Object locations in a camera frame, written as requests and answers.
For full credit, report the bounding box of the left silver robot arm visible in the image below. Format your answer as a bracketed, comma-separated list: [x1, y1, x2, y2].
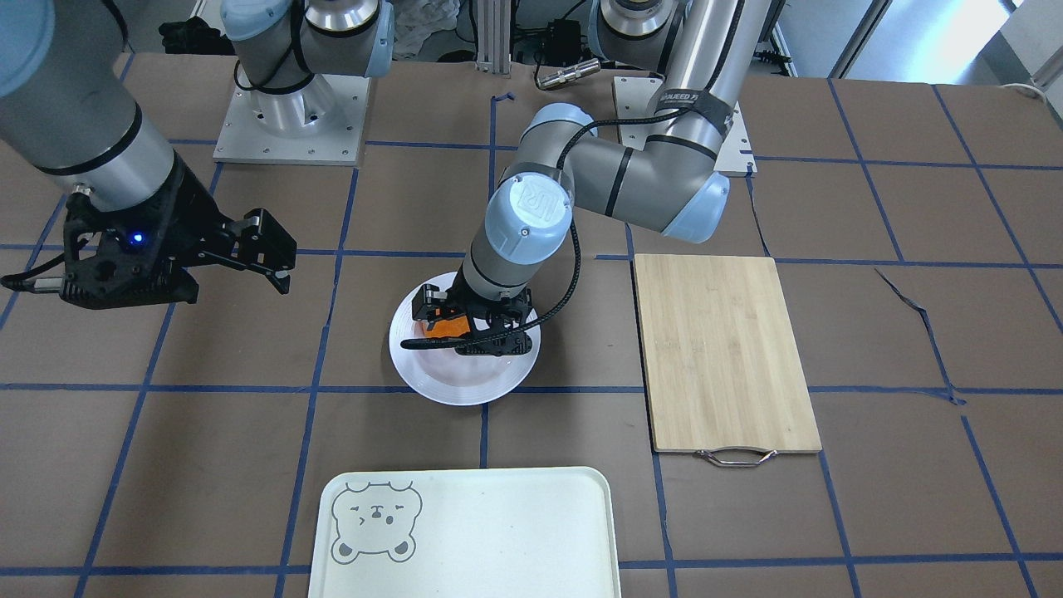
[401, 1, 771, 356]

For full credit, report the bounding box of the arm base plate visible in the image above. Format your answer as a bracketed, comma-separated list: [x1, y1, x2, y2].
[213, 75, 371, 166]
[614, 76, 758, 178]

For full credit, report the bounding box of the orange fruit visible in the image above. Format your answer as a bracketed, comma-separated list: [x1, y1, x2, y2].
[422, 317, 470, 338]

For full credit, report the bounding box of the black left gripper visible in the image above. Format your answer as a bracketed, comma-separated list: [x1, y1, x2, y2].
[411, 281, 534, 357]

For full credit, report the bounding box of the white round plate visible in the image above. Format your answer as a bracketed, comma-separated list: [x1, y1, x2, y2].
[389, 291, 541, 406]

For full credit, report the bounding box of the aluminium frame post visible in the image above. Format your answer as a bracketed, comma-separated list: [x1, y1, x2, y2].
[470, 0, 512, 78]

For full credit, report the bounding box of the cream bear tray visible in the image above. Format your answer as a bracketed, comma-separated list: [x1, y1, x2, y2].
[309, 467, 621, 597]

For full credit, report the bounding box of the bamboo cutting board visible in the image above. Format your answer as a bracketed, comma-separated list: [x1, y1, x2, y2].
[634, 254, 821, 461]

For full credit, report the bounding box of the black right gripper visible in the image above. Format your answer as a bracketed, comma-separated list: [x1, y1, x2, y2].
[60, 158, 297, 310]

